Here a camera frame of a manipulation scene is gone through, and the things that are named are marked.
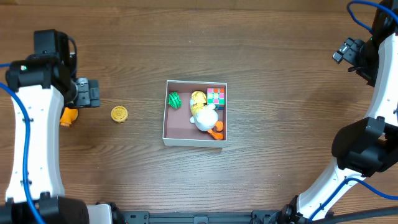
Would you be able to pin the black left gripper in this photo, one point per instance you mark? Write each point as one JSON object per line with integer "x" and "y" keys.
{"x": 91, "y": 93}

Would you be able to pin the orange toy dinosaur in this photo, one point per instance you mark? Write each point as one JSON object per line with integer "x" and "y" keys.
{"x": 68, "y": 117}

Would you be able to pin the yellow round disc toy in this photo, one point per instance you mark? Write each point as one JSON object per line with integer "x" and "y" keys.
{"x": 119, "y": 114}

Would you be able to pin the green round disc toy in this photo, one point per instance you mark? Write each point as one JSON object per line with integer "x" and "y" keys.
{"x": 174, "y": 100}

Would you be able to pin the white plush duck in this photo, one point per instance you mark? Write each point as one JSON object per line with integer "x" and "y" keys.
{"x": 204, "y": 116}

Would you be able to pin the multicoloured puzzle cube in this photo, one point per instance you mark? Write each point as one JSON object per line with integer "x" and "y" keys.
{"x": 217, "y": 97}

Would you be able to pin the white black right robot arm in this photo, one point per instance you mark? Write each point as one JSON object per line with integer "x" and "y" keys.
{"x": 369, "y": 145}

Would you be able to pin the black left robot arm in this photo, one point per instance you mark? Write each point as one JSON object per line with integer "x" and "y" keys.
{"x": 43, "y": 87}

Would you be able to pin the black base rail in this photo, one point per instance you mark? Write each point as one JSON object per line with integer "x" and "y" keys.
{"x": 254, "y": 217}

